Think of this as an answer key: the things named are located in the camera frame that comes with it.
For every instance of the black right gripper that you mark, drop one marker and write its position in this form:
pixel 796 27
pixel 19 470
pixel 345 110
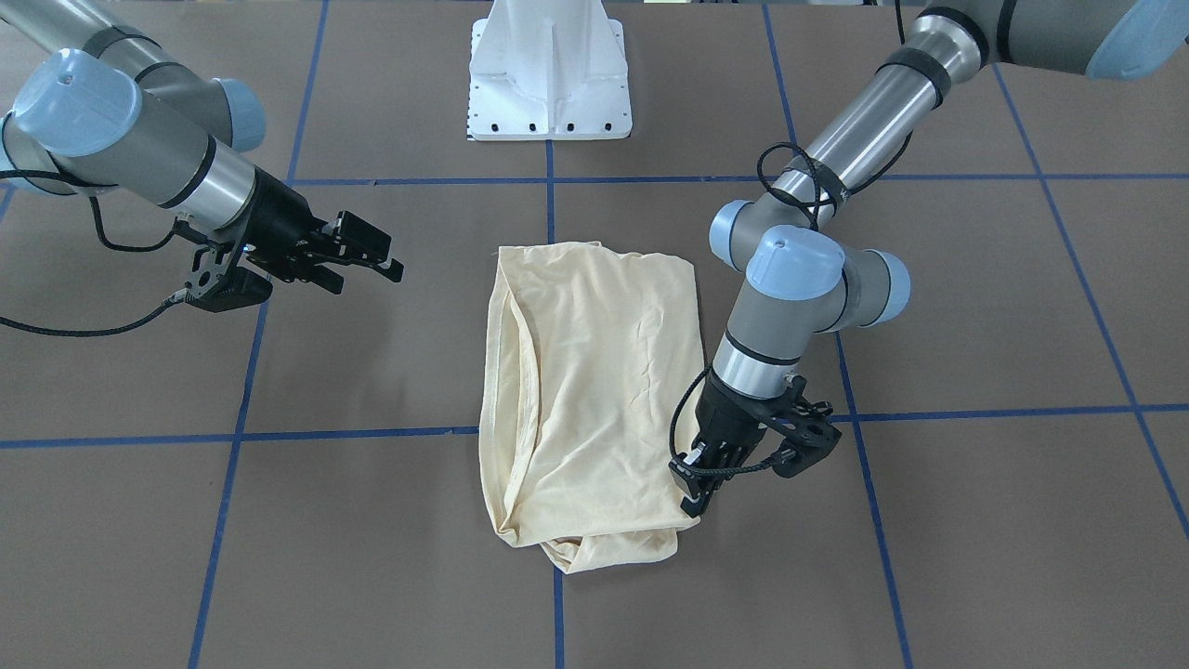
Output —
pixel 281 219

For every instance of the cream long-sleeve graphic shirt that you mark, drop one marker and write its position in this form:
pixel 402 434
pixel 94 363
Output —
pixel 588 353

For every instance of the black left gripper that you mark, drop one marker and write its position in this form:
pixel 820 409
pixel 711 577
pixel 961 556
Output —
pixel 725 417

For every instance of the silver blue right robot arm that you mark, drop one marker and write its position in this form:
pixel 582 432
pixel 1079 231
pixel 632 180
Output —
pixel 110 109

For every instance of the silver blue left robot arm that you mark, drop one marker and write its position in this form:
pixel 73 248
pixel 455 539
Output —
pixel 798 282

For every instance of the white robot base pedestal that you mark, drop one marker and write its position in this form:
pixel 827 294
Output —
pixel 548 70

